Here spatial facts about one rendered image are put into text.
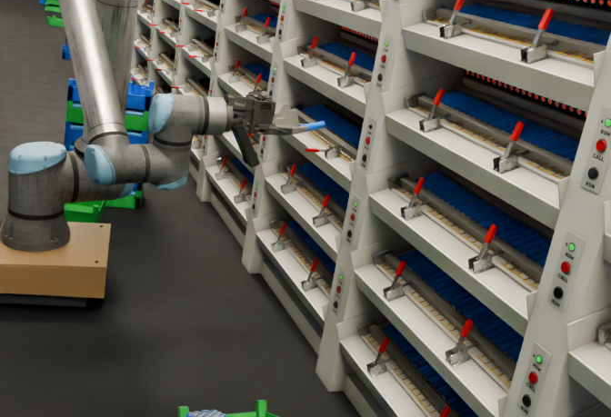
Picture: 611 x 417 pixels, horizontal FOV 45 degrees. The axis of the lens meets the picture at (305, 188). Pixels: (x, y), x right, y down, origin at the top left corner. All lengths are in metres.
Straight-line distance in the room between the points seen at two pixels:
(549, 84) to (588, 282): 0.32
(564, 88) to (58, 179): 1.40
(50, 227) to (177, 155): 0.59
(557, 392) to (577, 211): 0.29
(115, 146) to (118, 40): 0.44
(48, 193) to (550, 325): 1.41
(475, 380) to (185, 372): 0.81
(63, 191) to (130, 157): 0.50
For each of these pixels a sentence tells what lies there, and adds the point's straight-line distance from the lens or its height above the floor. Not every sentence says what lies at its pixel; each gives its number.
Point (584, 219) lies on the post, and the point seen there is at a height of 0.74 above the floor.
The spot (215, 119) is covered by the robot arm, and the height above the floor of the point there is 0.66.
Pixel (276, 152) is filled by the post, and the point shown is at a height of 0.43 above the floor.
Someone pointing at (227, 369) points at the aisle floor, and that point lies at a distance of 1.98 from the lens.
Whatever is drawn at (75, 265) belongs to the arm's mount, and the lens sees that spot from 2.10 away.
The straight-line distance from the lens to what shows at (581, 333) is 1.21.
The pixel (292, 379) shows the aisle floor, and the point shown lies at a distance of 1.98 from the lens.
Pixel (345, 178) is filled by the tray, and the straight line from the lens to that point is 1.85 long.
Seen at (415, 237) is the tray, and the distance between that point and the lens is 1.56.
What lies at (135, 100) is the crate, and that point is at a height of 0.43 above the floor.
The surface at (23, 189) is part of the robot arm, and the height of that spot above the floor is 0.32.
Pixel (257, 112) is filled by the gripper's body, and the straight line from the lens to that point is 1.74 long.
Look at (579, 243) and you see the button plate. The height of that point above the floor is 0.70.
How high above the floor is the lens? 1.04
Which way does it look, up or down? 17 degrees down
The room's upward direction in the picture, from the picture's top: 10 degrees clockwise
